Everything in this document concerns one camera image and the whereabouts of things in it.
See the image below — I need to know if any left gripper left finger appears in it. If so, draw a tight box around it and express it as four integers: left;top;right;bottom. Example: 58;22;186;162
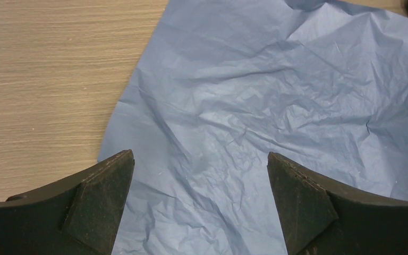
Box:
0;150;135;254

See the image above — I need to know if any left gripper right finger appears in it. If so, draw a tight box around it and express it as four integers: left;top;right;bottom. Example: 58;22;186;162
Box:
267;152;408;254

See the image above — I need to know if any dark blue wrapping paper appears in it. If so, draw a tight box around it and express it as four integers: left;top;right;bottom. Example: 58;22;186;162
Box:
98;1;408;254

